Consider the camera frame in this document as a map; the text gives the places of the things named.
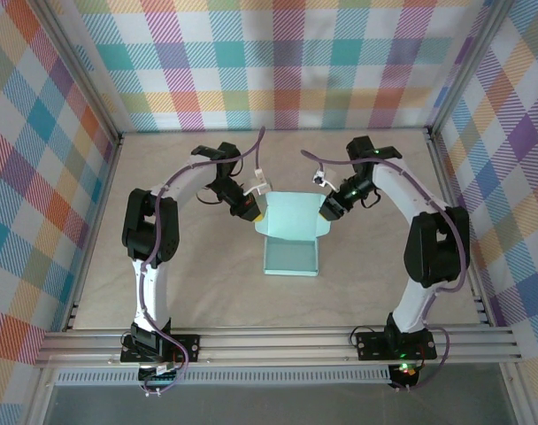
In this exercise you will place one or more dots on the aluminium side rail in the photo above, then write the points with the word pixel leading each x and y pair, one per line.
pixel 93 234
pixel 442 177

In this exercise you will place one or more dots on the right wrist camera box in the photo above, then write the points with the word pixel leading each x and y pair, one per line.
pixel 320 178

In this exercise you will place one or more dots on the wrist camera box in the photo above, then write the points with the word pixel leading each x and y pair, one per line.
pixel 320 178
pixel 256 186

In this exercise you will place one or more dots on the plaid backdrop panel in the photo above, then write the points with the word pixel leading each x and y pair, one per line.
pixel 273 66
pixel 517 177
pixel 21 177

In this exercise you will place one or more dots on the aluminium frame post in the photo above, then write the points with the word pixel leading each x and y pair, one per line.
pixel 466 66
pixel 83 75

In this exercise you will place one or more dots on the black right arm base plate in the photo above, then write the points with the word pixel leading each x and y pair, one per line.
pixel 371 345

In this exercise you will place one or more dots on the circuit board with white connector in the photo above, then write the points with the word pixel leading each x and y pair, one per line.
pixel 160 374

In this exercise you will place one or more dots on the light green paper box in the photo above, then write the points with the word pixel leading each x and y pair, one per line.
pixel 291 212

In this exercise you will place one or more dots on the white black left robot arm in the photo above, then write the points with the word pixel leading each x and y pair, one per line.
pixel 151 292

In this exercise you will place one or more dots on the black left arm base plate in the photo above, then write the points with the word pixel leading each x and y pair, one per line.
pixel 185 347

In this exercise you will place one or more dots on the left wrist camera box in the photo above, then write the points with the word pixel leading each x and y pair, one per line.
pixel 256 186

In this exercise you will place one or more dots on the circuit board with lit LEDs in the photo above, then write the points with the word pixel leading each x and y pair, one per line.
pixel 404 372

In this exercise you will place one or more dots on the grey metal sheet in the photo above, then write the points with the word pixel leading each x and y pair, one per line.
pixel 273 407

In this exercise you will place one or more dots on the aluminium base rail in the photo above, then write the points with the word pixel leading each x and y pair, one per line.
pixel 273 345

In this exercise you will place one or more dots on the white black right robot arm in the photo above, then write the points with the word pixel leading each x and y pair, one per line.
pixel 397 186

